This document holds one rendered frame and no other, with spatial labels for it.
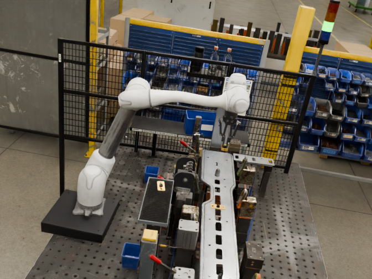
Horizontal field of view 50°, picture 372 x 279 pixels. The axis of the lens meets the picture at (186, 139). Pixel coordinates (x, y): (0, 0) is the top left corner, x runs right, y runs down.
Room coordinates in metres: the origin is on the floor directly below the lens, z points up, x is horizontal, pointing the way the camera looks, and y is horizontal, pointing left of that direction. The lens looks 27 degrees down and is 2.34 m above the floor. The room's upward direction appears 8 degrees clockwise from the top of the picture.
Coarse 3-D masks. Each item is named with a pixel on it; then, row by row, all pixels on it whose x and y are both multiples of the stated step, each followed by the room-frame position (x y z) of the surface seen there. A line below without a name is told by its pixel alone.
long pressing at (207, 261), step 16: (208, 160) 2.38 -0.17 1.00; (224, 160) 2.41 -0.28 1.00; (208, 176) 2.18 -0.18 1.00; (224, 176) 2.20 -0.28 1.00; (224, 192) 2.02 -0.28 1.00; (208, 208) 1.84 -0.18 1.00; (208, 224) 1.70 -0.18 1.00; (224, 224) 1.72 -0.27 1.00; (208, 240) 1.57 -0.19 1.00; (224, 240) 1.59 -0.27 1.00; (208, 256) 1.46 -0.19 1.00; (224, 256) 1.48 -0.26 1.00; (208, 272) 1.36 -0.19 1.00; (224, 272) 1.37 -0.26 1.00
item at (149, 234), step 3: (144, 231) 1.38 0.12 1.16; (147, 231) 1.38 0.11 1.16; (150, 231) 1.39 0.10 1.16; (153, 231) 1.39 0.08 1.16; (156, 231) 1.39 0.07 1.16; (144, 234) 1.36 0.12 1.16; (147, 234) 1.37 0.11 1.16; (150, 234) 1.37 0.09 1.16; (153, 234) 1.37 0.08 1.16; (156, 234) 1.38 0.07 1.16; (144, 237) 1.34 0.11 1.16; (147, 237) 1.35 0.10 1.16; (150, 237) 1.35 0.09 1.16; (153, 237) 1.35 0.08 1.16; (156, 237) 1.35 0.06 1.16; (150, 240) 1.34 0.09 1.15; (153, 240) 1.34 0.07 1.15
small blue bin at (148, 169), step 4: (148, 168) 2.54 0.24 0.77; (152, 168) 2.54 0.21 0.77; (156, 168) 2.54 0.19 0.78; (144, 172) 2.44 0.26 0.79; (148, 172) 2.54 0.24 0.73; (152, 172) 2.54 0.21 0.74; (156, 172) 2.54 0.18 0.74; (144, 176) 2.44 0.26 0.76; (148, 176) 2.44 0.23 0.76; (152, 176) 2.44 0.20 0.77; (156, 176) 2.44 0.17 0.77; (144, 180) 2.45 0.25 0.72
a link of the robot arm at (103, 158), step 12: (132, 84) 2.16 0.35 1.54; (144, 84) 2.19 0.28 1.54; (120, 108) 2.20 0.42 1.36; (120, 120) 2.18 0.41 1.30; (108, 132) 2.19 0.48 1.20; (120, 132) 2.18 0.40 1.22; (108, 144) 2.17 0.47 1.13; (96, 156) 2.16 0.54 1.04; (108, 156) 2.17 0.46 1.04; (108, 168) 2.15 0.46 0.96
